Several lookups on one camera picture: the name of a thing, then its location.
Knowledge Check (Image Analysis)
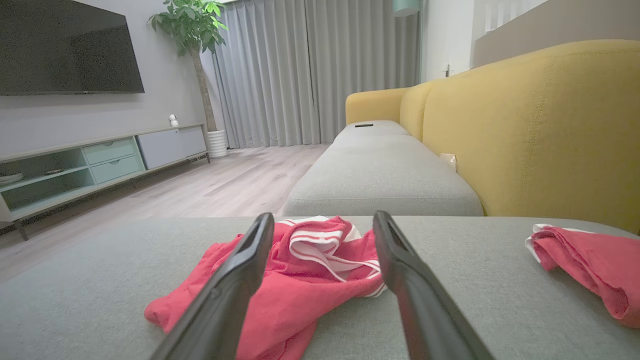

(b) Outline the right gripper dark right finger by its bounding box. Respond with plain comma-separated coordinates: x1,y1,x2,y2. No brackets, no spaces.
372,209,496,360

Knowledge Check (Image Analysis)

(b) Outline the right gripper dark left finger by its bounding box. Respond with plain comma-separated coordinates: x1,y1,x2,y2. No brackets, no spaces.
150,212,275,360

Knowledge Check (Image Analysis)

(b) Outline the red white basketball jersey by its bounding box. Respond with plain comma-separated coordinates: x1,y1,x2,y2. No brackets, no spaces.
144,215,388,360

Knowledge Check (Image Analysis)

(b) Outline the red crumpled garment white trim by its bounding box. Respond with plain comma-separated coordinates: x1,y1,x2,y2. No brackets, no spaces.
524,223,640,329

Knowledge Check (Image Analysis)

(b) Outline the grey sofa seat cushion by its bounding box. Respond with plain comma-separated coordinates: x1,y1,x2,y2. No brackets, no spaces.
283,120,484,217

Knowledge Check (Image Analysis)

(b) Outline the wide grey sofa ottoman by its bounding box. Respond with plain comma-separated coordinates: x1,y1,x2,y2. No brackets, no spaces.
0,216,640,360

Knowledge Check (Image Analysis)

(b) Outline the white ribbed plant pot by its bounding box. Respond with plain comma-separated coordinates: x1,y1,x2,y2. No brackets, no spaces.
206,129,229,159

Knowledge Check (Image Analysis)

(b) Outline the low grey TV cabinet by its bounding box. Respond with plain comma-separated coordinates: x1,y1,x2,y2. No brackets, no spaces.
0,123,211,242

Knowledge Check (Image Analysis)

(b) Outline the yellow and grey sofa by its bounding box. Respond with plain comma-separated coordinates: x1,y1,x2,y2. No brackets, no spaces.
345,39,640,235

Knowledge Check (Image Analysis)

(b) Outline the grey pleated curtain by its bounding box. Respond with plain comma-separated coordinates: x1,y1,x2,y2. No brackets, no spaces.
212,0,423,149

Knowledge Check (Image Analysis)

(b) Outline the green potted tree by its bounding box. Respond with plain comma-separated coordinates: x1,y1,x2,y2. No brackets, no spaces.
147,0,230,133

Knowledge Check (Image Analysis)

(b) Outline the black flat screen television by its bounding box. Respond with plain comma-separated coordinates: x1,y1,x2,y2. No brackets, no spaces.
0,0,146,97

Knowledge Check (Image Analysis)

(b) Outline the teal lamp shade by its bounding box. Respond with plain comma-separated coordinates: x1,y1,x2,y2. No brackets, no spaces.
392,0,421,18

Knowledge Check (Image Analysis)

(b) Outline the white slatted railing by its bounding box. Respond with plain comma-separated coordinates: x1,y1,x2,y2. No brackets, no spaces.
484,0,548,33

